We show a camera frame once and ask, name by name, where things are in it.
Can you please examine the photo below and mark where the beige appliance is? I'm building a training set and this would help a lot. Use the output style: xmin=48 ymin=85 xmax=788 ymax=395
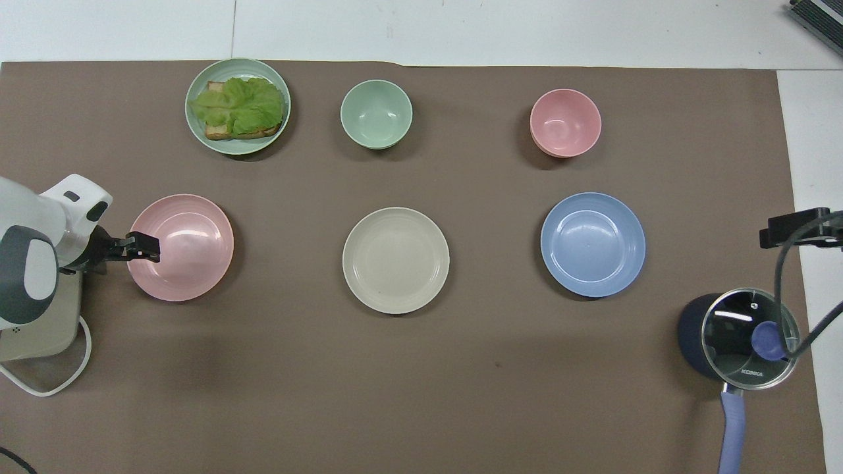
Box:
xmin=0 ymin=267 xmax=84 ymax=361

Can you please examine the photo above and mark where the beige plate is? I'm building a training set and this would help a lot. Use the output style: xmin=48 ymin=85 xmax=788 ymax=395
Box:
xmin=342 ymin=207 xmax=451 ymax=315

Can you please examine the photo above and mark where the green plate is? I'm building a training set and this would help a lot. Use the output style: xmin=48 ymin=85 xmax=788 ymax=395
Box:
xmin=184 ymin=58 xmax=292 ymax=156

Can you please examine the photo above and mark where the toast slice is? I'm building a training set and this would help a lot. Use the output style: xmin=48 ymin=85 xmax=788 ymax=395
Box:
xmin=204 ymin=80 xmax=284 ymax=141

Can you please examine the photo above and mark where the pink bowl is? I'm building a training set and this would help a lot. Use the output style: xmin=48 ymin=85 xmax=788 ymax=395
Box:
xmin=530 ymin=88 xmax=603 ymax=159

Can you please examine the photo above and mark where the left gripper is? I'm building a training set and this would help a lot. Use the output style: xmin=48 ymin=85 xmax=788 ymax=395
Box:
xmin=61 ymin=226 xmax=114 ymax=275

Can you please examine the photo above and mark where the dark blue saucepan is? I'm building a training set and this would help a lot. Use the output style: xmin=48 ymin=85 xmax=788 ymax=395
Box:
xmin=677 ymin=292 xmax=751 ymax=474

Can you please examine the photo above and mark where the black cable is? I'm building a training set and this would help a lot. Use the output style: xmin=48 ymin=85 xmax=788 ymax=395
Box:
xmin=0 ymin=446 xmax=38 ymax=474
xmin=773 ymin=211 xmax=843 ymax=361

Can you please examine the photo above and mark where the glass lid with blue knob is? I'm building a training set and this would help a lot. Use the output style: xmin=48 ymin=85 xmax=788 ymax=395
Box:
xmin=701 ymin=288 xmax=802 ymax=390

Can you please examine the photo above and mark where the pink plate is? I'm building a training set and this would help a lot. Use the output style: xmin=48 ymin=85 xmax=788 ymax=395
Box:
xmin=127 ymin=194 xmax=235 ymax=303

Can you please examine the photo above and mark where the blue plate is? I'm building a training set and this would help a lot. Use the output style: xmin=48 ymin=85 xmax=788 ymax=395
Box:
xmin=540 ymin=192 xmax=647 ymax=299

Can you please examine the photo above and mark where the green lettuce leaf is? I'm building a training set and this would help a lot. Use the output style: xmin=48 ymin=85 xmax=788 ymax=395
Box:
xmin=189 ymin=77 xmax=286 ymax=136

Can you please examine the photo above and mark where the grey ribbed device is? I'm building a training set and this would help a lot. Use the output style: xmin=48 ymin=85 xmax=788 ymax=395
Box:
xmin=789 ymin=0 xmax=843 ymax=48

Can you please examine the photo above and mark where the green bowl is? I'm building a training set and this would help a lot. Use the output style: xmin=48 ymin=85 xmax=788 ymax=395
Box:
xmin=340 ymin=79 xmax=414 ymax=150

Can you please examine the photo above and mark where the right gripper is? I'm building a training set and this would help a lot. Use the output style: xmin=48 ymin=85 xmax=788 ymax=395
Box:
xmin=799 ymin=207 xmax=843 ymax=250

